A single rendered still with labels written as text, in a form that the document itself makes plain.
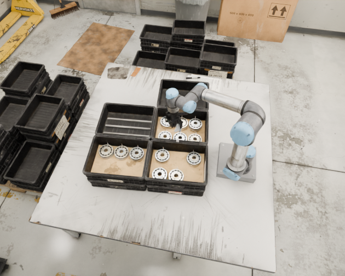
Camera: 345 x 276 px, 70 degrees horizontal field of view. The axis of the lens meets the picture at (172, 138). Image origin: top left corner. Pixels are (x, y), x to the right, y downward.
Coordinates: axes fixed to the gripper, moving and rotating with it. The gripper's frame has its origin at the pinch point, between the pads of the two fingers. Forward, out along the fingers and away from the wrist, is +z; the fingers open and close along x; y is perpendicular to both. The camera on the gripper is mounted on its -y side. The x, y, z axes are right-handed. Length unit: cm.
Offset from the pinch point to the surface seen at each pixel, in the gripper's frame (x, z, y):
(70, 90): -148, 39, 32
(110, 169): -9, 10, 52
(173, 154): 8.4, 12.6, 11.7
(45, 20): -363, 51, -13
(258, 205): 68, 33, -14
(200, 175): 32.1, 15.5, 7.6
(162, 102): -34.8, 7.4, -12.4
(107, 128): -40, 7, 37
